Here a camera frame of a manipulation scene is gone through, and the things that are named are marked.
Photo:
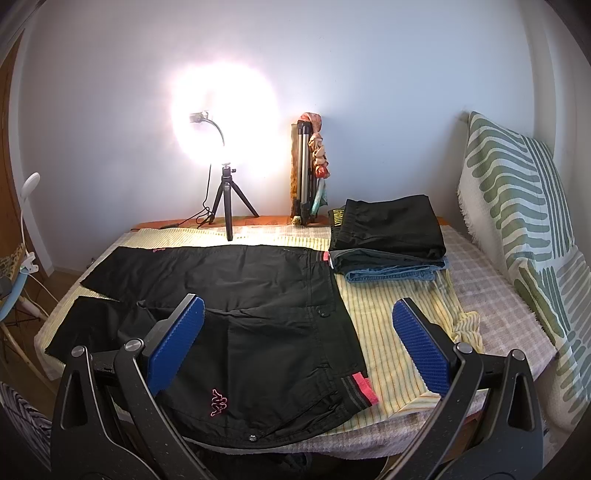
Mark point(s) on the black mini tripod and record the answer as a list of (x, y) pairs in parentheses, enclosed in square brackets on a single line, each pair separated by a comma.
[(224, 192)]

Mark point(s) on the black pants pink trim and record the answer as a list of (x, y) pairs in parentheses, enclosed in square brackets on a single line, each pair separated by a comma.
[(277, 361)]

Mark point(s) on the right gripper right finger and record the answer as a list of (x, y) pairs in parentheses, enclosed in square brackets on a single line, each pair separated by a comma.
[(508, 440)]

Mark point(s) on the yellow striped bed cover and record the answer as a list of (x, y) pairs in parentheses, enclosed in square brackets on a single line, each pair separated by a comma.
[(406, 369)]

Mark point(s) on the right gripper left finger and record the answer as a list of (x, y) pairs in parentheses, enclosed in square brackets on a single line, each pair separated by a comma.
[(106, 422)]

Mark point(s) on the orange patterned scarf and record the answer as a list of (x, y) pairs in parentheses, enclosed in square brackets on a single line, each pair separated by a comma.
[(316, 144)]

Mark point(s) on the folded silver tripod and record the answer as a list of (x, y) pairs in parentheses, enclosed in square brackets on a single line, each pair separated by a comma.
[(307, 184)]

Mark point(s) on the green white patterned pillow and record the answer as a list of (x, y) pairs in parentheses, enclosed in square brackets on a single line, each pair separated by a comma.
[(515, 207)]

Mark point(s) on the folded black pants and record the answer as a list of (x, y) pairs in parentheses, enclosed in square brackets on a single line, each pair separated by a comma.
[(406, 226)]

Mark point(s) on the gooseneck lamp light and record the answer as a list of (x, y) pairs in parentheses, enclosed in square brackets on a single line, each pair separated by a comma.
[(209, 141)]

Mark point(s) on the light blue chair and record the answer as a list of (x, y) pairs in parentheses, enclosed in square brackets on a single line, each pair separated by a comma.
[(10, 300)]

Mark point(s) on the folded blue jeans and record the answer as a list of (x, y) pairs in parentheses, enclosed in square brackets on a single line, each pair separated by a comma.
[(367, 265)]

